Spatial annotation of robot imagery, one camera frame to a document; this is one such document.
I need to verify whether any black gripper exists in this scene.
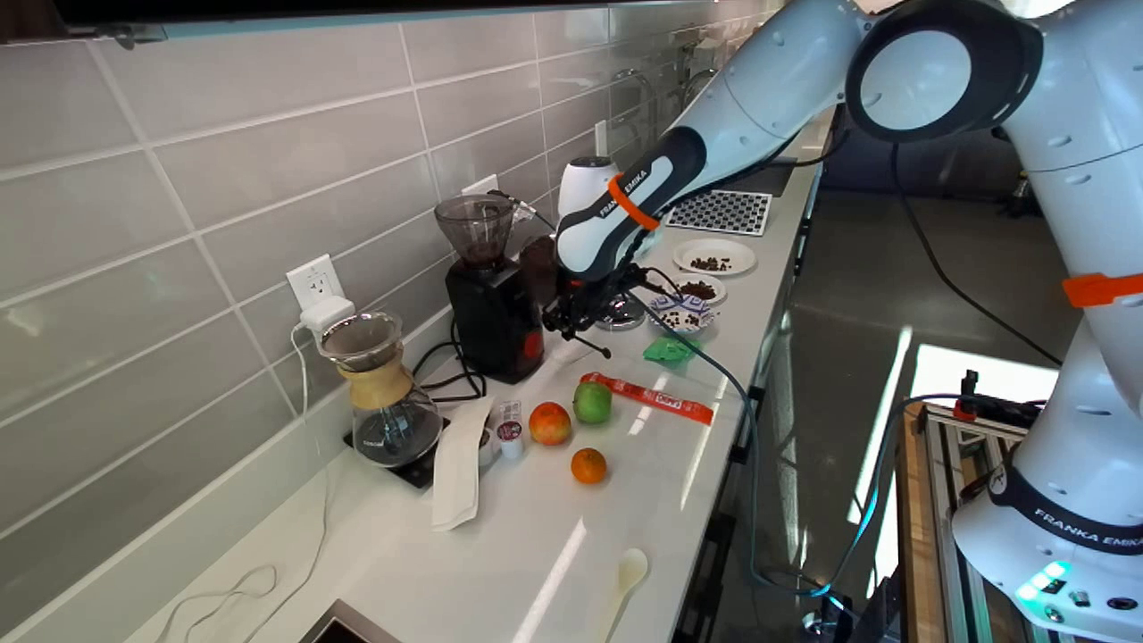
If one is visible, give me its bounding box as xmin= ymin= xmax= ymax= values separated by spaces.
xmin=543 ymin=262 xmax=659 ymax=351

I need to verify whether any black coffee spoon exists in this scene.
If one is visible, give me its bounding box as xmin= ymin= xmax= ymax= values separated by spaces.
xmin=569 ymin=328 xmax=617 ymax=360

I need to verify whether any glass coffee bean jar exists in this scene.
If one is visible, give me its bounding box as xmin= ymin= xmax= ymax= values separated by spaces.
xmin=519 ymin=234 xmax=576 ymax=322

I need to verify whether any black coffee grinder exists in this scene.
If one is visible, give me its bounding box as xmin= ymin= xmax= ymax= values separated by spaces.
xmin=431 ymin=192 xmax=549 ymax=385

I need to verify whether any large white plate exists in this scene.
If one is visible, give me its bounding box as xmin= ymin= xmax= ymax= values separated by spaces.
xmin=672 ymin=236 xmax=762 ymax=281

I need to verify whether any small white plate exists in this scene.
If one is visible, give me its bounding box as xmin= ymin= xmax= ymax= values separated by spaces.
xmin=663 ymin=270 xmax=734 ymax=310

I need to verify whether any glass pour-over coffee maker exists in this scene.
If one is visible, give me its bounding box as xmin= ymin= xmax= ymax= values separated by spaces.
xmin=318 ymin=310 xmax=448 ymax=473

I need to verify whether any white plastic spoon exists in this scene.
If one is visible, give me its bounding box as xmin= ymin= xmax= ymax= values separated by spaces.
xmin=599 ymin=543 xmax=653 ymax=643

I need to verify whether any green apple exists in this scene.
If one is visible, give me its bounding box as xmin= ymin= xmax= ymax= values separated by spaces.
xmin=570 ymin=379 xmax=617 ymax=428

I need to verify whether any green packet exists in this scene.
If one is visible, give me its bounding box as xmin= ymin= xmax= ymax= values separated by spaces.
xmin=639 ymin=332 xmax=704 ymax=372

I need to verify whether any orange red round fruit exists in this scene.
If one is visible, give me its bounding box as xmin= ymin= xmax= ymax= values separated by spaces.
xmin=526 ymin=400 xmax=578 ymax=451

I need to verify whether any blue patterned bowl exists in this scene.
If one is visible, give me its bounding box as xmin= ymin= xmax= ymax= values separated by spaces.
xmin=651 ymin=292 xmax=719 ymax=338

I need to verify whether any long red packet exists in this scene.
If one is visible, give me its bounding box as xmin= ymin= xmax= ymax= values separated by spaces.
xmin=584 ymin=372 xmax=719 ymax=428

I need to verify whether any small red white pod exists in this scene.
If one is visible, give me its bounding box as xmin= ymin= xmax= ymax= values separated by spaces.
xmin=492 ymin=405 xmax=530 ymax=466

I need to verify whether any small orange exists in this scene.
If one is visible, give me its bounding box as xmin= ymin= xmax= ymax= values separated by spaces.
xmin=569 ymin=443 xmax=612 ymax=491

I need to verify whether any laptop keyboard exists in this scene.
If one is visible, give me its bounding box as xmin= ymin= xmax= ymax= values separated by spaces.
xmin=659 ymin=187 xmax=779 ymax=241

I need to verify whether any black kitchen scale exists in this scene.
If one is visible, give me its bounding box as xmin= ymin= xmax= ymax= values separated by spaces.
xmin=344 ymin=405 xmax=503 ymax=492

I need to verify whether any white charger plug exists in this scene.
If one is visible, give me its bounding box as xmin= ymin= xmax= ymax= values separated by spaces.
xmin=297 ymin=297 xmax=357 ymax=343

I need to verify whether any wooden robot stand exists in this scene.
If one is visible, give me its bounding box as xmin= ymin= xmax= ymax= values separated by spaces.
xmin=894 ymin=398 xmax=1051 ymax=643

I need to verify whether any black clamp device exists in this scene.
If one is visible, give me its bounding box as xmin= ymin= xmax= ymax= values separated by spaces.
xmin=948 ymin=369 xmax=1054 ymax=437

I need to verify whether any dark upper cabinet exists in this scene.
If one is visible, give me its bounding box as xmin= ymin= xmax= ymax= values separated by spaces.
xmin=0 ymin=0 xmax=622 ymax=45

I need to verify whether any black grinder power cord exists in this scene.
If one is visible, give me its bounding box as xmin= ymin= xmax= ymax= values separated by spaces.
xmin=407 ymin=337 xmax=492 ymax=409

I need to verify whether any black power cable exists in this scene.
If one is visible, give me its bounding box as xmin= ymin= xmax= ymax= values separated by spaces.
xmin=512 ymin=201 xmax=757 ymax=409

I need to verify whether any thin white cable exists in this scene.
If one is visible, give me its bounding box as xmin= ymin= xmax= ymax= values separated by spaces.
xmin=153 ymin=326 xmax=344 ymax=643

